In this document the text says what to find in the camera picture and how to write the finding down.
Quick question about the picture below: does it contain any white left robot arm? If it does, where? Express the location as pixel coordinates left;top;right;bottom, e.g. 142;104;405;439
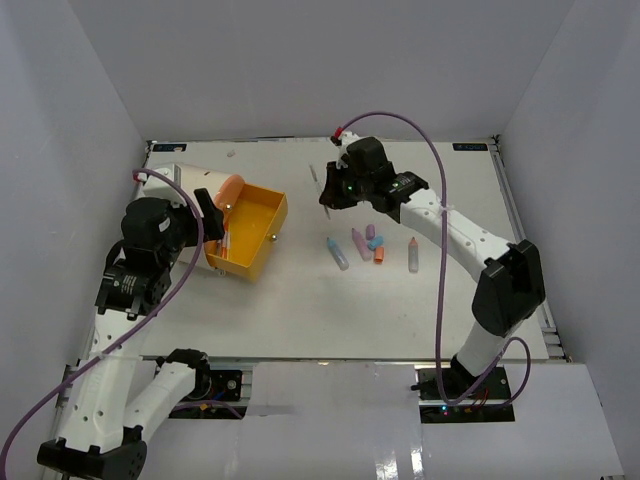
37;188;224;479

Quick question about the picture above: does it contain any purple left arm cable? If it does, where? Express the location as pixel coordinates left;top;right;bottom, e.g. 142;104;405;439
0;169;246;469

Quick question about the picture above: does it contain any light blue highlighter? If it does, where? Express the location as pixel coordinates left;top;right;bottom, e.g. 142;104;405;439
326;237;349;271

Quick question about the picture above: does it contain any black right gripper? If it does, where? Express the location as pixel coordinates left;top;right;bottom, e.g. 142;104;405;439
319;161;372;211

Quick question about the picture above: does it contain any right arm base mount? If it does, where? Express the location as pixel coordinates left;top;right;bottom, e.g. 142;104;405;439
409;364;516;424

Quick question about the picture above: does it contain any cream cylindrical drawer organizer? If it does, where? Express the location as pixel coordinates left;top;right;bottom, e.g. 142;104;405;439
153;163;229;270

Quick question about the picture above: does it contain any pink purple highlighter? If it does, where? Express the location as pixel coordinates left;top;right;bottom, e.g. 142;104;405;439
351;228;372;261

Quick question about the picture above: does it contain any blue highlighter cap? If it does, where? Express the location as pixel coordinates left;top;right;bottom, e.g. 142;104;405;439
367;235;384;251

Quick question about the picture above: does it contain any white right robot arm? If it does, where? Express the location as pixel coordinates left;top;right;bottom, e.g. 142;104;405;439
319;132;546;399

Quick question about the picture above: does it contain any blue slim pen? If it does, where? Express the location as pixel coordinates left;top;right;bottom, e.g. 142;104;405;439
309;164;331;220

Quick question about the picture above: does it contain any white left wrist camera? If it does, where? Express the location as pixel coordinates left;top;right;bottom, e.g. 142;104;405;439
133;164;185;205

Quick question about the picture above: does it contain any orange top drawer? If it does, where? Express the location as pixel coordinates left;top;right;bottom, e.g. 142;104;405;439
212;172;245;221

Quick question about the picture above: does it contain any purple highlighter cap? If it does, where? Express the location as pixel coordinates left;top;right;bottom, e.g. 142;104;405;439
365;224;376;240

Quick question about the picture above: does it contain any yellow drawer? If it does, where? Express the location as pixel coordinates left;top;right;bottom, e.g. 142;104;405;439
204;183;288;282

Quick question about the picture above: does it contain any orange clear highlighter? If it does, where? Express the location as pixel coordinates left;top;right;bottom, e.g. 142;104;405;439
408;237;419;273

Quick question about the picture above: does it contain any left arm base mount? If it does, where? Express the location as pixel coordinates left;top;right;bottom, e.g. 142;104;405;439
169;365;250;420

